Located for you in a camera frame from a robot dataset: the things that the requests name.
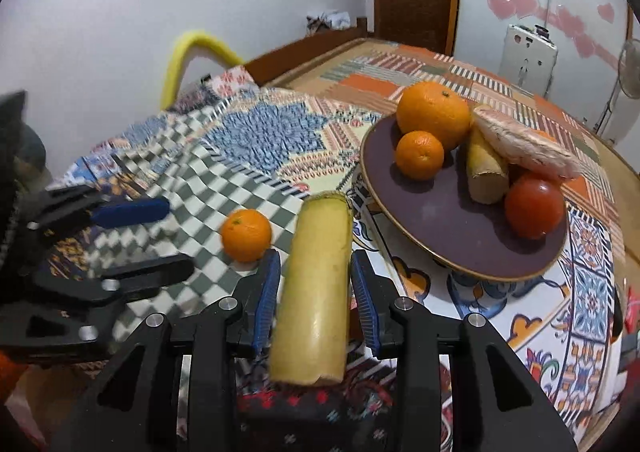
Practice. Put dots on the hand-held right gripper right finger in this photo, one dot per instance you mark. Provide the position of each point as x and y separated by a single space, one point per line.
365 302

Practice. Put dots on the standing fan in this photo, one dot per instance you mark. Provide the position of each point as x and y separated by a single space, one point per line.
630 70

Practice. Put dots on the long sugarcane piece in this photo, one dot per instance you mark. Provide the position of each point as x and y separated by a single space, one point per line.
315 292

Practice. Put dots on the raw meat slice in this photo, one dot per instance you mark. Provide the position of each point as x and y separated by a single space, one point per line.
525 145

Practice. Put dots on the short sugarcane piece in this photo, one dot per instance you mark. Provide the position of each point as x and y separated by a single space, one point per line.
485 177

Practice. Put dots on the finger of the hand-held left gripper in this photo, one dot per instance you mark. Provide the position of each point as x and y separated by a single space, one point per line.
150 269
130 213

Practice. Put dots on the pile of clothes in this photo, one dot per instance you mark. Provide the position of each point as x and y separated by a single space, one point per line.
327 20

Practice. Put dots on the large orange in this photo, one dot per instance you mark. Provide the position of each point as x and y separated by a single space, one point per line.
432 115

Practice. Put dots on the wooden headboard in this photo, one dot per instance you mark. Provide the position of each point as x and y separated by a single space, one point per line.
305 50

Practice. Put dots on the white appliance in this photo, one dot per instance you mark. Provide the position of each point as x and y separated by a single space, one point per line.
527 60

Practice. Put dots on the red tomato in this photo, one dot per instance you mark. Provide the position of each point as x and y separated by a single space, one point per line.
532 207

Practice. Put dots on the small mandarin orange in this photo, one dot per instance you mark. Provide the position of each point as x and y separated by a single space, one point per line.
419 156
246 234

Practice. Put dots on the yellow foam tube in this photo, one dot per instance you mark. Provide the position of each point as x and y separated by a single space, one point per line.
175 62

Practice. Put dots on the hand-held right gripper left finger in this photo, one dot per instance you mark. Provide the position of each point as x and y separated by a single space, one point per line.
265 302

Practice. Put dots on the dark purple plate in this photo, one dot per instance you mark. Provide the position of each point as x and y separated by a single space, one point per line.
450 227

